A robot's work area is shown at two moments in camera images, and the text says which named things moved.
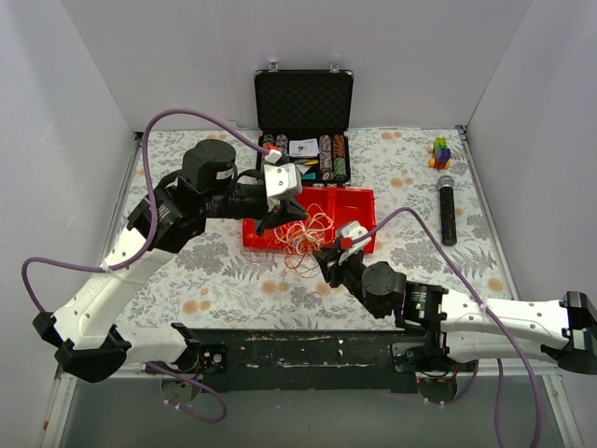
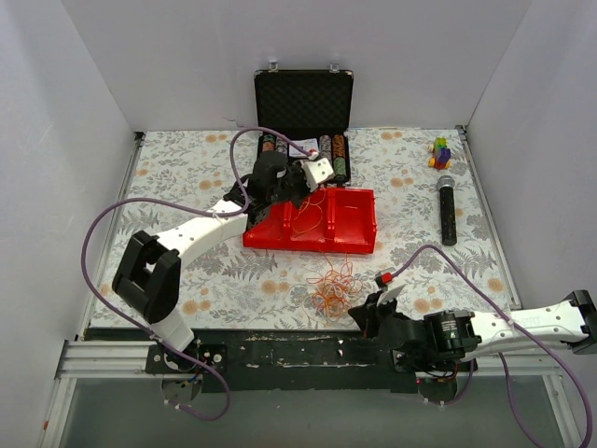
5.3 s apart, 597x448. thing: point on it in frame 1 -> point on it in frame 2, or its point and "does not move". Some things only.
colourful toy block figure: x=441 y=153 does not move
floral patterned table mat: x=430 y=217 does not move
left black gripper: x=272 y=213 -> x=289 y=181
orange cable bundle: x=299 y=240 -> x=328 y=298
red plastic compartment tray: x=326 y=210 does not move
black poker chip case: x=307 y=116 does not move
